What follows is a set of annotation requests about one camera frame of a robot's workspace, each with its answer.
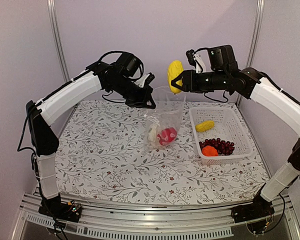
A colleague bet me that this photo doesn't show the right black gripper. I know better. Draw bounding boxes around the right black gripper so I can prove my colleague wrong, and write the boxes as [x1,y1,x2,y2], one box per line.
[172,68,229,93]

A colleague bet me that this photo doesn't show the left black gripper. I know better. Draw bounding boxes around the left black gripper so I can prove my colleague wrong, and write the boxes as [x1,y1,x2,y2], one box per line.
[109,76,156,109]

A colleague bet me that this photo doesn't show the yellow corn toy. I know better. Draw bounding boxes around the yellow corn toy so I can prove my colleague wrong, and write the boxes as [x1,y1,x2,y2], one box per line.
[195,120,215,133]
[167,60,184,94]

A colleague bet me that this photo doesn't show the clear zip top bag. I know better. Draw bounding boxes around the clear zip top bag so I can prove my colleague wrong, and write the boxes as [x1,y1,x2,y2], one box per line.
[144,86,186,150]

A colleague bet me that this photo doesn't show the white cauliflower toy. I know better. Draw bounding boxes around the white cauliflower toy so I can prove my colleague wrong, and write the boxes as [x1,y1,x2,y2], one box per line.
[147,123,158,147]

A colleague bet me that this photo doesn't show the red pepper toy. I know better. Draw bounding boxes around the red pepper toy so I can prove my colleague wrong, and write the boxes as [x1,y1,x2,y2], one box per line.
[156,127,178,146]

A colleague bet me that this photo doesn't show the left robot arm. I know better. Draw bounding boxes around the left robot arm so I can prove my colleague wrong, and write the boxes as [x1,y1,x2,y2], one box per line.
[26,61,156,217]

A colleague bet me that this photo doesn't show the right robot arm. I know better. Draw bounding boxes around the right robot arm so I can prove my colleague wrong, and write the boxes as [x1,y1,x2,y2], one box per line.
[169,67,300,218]

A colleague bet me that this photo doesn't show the white plastic basket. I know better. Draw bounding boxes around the white plastic basket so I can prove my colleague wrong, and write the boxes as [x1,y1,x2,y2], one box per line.
[189,106,253,165]

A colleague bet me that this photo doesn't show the floral table mat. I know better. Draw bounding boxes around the floral table mat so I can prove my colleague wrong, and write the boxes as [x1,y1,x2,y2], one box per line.
[55,100,269,205]

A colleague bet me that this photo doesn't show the orange pumpkin toy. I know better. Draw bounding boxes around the orange pumpkin toy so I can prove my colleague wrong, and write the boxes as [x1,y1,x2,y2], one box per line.
[201,145,219,157]

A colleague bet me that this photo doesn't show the dark red grape bunch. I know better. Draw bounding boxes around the dark red grape bunch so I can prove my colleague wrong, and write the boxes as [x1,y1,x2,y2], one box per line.
[199,138,235,157]

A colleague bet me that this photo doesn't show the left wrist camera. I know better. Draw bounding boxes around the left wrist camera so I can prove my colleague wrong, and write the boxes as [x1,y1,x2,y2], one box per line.
[115,51,155,88]

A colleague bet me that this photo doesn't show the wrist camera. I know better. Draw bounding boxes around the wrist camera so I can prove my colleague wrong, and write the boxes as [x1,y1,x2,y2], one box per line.
[115,51,155,88]
[185,44,239,74]

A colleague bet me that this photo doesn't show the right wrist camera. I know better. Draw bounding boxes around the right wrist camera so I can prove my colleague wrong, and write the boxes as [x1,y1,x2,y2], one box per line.
[185,44,239,74]

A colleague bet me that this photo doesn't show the right aluminium post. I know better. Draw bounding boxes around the right aluminium post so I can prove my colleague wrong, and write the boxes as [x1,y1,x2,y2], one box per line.
[234,0,265,106]

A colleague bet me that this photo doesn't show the aluminium post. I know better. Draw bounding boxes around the aluminium post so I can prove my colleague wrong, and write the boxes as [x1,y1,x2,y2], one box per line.
[47,0,70,83]
[234,0,265,106]

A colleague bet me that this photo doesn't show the left aluminium post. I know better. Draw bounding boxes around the left aluminium post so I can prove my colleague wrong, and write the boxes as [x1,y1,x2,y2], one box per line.
[47,0,70,83]

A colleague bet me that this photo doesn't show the aluminium front rail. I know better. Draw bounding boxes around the aluminium front rail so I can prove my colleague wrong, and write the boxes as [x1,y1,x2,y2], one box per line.
[11,192,300,240]

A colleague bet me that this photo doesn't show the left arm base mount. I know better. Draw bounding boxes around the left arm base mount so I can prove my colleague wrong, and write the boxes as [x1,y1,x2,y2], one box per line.
[38,196,82,223]

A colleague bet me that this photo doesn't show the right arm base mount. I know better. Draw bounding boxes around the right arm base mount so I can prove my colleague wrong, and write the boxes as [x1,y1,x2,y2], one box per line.
[231,195,275,235]

